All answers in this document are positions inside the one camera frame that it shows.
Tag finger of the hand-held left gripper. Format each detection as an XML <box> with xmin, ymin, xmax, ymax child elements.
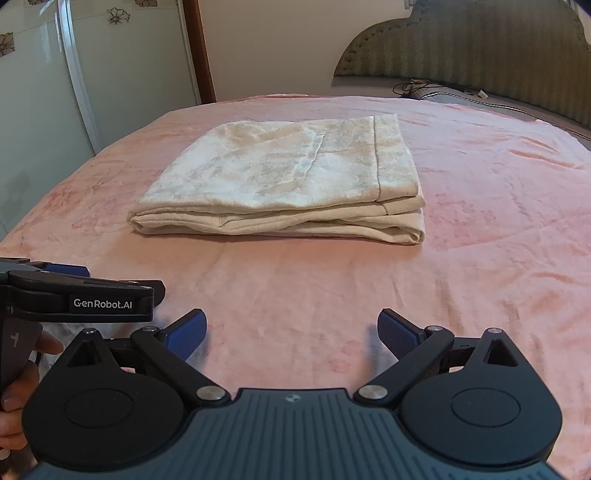
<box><xmin>43</xmin><ymin>263</ymin><xmax>91</xmax><ymax>278</ymax></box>
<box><xmin>89</xmin><ymin>278</ymin><xmax>166</xmax><ymax>309</ymax></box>

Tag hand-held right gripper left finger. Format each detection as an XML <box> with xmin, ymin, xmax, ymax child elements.
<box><xmin>54</xmin><ymin>309</ymin><xmax>232</xmax><ymax>408</ymax></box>

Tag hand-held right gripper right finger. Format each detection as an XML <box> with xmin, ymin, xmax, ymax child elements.
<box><xmin>353</xmin><ymin>309</ymin><xmax>531</xmax><ymax>408</ymax></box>

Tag cream pants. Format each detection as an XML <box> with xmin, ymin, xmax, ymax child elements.
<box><xmin>127</xmin><ymin>113</ymin><xmax>427</xmax><ymax>247</ymax></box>

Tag person's left hand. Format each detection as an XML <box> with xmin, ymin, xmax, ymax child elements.
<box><xmin>0</xmin><ymin>329</ymin><xmax>64</xmax><ymax>452</ymax></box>

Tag pink blanket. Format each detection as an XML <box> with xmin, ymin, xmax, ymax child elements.
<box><xmin>0</xmin><ymin>93</ymin><xmax>591</xmax><ymax>480</ymax></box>

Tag white wardrobe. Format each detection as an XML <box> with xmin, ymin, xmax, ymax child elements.
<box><xmin>0</xmin><ymin>0</ymin><xmax>202</xmax><ymax>237</ymax></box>

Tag grey pillow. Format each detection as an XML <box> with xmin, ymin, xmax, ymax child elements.
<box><xmin>417</xmin><ymin>85</ymin><xmax>591</xmax><ymax>141</ymax></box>

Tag green padded headboard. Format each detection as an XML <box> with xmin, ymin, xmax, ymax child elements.
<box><xmin>332</xmin><ymin>0</ymin><xmax>591</xmax><ymax>139</ymax></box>

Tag brown wooden door frame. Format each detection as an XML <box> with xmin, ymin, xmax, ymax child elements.
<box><xmin>182</xmin><ymin>0</ymin><xmax>217</xmax><ymax>105</ymax></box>

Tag black cable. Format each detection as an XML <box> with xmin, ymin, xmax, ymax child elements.
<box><xmin>393</xmin><ymin>78</ymin><xmax>477</xmax><ymax>99</ymax></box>

